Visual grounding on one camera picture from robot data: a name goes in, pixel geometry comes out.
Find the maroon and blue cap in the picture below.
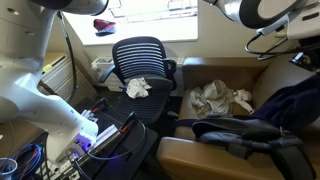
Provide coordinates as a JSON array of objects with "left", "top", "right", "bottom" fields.
[{"left": 92, "top": 18, "right": 117, "bottom": 37}]

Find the black red bar clamp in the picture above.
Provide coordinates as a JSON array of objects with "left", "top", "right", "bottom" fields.
[
  {"left": 90, "top": 97, "right": 108, "bottom": 115},
  {"left": 119, "top": 111, "right": 138, "bottom": 135}
]

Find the small white cloth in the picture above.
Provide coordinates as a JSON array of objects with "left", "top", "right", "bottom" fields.
[{"left": 233, "top": 88, "right": 256, "bottom": 115}]

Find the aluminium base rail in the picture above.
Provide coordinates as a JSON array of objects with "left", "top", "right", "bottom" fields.
[{"left": 49, "top": 124, "right": 123, "bottom": 175}]

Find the khaki grey cloth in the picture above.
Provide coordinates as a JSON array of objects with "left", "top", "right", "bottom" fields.
[{"left": 189, "top": 79, "right": 236, "bottom": 118}]

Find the white wrist camera block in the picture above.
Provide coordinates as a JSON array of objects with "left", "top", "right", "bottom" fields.
[{"left": 285, "top": 10, "right": 320, "bottom": 42}]

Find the black slatted office chair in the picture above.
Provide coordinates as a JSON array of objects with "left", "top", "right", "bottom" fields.
[{"left": 98, "top": 35, "right": 178, "bottom": 126}]

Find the brown leather armchair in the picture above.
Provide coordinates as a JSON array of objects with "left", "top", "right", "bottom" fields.
[{"left": 156, "top": 54, "right": 320, "bottom": 180}]

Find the white paper cup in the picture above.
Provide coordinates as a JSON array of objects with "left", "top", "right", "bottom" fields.
[{"left": 0, "top": 157, "right": 19, "bottom": 180}]

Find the dark grey backpack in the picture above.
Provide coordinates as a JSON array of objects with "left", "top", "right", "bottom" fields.
[{"left": 174, "top": 113, "right": 318, "bottom": 180}]

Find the beige wooden drawer cabinet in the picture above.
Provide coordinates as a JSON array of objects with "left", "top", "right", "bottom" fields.
[{"left": 39, "top": 51, "right": 98, "bottom": 108}]

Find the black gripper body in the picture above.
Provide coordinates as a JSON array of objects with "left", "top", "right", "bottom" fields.
[{"left": 289, "top": 34, "right": 320, "bottom": 73}]

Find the blue cable bundle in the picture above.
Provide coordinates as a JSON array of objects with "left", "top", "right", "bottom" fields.
[{"left": 13, "top": 143, "right": 45, "bottom": 180}]

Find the window frame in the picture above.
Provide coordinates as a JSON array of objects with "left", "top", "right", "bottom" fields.
[{"left": 108, "top": 0, "right": 200, "bottom": 25}]

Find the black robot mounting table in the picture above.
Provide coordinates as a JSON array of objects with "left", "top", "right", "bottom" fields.
[{"left": 43, "top": 96, "right": 160, "bottom": 180}]

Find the dark blue cloth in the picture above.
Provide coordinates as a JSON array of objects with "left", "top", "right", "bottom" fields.
[{"left": 251, "top": 74, "right": 320, "bottom": 135}]

